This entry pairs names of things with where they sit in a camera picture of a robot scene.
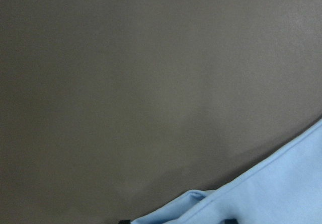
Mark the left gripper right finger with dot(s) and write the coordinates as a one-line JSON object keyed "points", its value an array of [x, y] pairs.
{"points": [[231, 221]]}

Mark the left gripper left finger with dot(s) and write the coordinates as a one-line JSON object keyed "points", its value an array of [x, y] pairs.
{"points": [[125, 221]]}

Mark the light blue t-shirt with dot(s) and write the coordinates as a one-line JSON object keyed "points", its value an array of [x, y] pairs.
{"points": [[283, 188]]}

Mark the brown table cover sheet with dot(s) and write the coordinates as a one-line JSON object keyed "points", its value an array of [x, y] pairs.
{"points": [[112, 108]]}

